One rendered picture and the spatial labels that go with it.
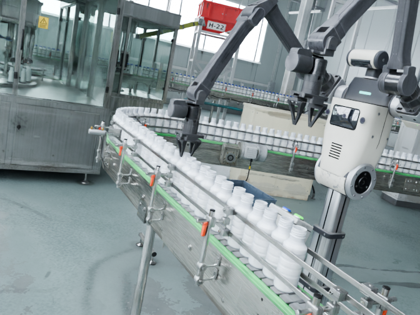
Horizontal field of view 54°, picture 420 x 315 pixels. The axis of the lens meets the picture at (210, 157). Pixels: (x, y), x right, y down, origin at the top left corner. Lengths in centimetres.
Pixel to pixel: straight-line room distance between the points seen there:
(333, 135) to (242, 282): 84
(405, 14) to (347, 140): 51
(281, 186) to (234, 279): 473
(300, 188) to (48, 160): 338
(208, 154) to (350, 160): 163
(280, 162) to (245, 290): 223
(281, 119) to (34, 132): 310
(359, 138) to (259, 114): 393
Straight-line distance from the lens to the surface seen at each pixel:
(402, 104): 164
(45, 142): 462
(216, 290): 129
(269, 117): 560
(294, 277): 107
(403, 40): 154
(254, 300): 113
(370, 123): 169
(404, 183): 387
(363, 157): 173
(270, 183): 582
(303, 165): 338
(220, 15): 824
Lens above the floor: 149
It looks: 11 degrees down
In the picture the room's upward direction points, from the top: 11 degrees clockwise
